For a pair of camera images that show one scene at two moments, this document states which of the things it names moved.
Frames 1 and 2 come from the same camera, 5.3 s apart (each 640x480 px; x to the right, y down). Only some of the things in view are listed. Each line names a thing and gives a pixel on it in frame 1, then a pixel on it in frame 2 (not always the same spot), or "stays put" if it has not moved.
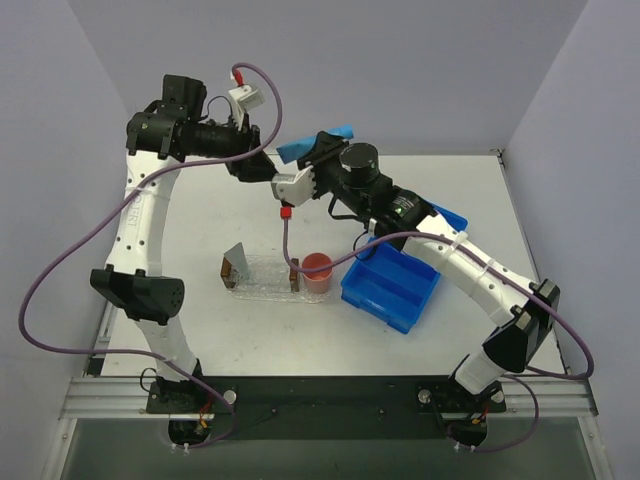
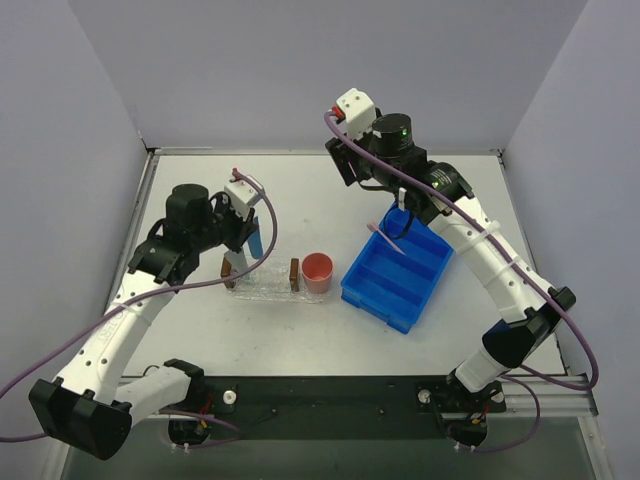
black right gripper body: [320, 163] → [343, 160]
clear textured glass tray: [270, 279] stays put
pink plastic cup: [316, 282] stays put
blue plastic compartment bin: [393, 284] stays put
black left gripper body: [248, 148] → [240, 232]
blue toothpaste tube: [293, 151] → [255, 242]
